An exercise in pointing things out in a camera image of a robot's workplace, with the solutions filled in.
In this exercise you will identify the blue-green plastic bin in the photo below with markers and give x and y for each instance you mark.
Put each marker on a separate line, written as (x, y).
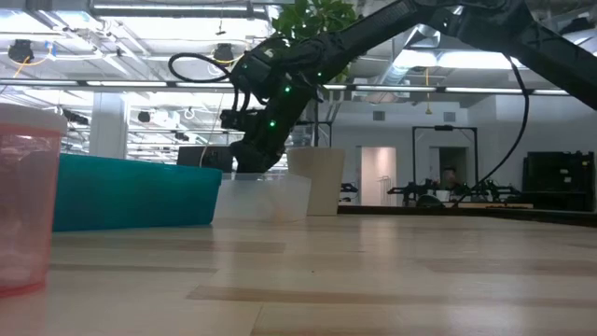
(140, 196)

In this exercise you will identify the black tubular frame stand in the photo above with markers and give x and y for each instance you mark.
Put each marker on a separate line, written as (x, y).
(443, 127)

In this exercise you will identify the silver ventilation duct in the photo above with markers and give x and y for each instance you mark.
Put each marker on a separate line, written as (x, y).
(396, 70)

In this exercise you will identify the white building column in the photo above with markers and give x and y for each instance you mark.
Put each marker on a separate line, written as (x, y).
(108, 126)

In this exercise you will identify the black aluminium table frame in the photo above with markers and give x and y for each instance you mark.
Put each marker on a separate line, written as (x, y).
(536, 215)

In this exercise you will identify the black storage cabinet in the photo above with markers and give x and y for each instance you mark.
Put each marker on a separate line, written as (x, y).
(559, 182)

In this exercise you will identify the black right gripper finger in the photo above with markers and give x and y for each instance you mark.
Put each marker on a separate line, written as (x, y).
(254, 161)

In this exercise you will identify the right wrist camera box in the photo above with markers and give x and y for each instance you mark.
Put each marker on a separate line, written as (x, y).
(238, 120)

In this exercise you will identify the person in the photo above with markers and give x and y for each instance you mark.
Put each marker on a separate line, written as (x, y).
(450, 177)

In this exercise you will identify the small white ball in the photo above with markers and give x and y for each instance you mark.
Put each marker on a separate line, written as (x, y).
(23, 210)

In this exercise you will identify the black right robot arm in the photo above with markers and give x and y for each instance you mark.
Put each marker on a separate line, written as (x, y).
(536, 42)

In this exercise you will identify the black background monitor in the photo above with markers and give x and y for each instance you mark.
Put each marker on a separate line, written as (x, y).
(205, 158)

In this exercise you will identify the green potted plant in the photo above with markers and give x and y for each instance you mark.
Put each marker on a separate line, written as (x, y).
(308, 14)

